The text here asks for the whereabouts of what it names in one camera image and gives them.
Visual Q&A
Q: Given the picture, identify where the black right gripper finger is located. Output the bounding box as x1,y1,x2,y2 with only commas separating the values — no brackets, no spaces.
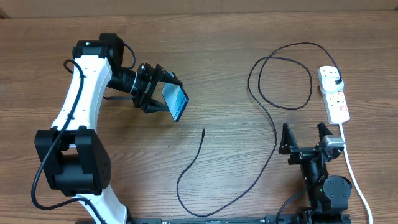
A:
317,122,333,137
279,123,299,155

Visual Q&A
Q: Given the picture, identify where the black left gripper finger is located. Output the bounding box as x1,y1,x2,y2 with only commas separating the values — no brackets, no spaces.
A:
155,64,182,86
142,98,169,114

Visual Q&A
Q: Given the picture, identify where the blue-screen Samsung smartphone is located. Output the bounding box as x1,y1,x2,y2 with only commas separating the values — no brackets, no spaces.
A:
162,83,189,122

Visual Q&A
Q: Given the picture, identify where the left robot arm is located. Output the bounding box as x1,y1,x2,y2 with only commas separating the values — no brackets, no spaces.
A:
34,33,189,223

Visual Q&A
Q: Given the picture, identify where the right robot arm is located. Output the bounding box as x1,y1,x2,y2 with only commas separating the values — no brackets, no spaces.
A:
275,122,352,223

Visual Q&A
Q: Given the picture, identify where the white USB charger plug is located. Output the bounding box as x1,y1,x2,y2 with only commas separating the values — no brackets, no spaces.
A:
320,77,345,94

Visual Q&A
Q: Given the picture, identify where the white power strip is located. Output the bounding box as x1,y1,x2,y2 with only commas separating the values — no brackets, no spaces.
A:
317,66,350,124

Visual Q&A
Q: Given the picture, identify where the white power strip cord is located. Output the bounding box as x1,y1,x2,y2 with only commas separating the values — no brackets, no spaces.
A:
338,123,374,224

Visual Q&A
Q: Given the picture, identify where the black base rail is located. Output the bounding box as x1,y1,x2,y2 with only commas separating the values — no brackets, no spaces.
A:
124,212,352,224

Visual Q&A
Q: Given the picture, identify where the black USB charging cable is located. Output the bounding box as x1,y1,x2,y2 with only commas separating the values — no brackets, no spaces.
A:
176,42,343,218

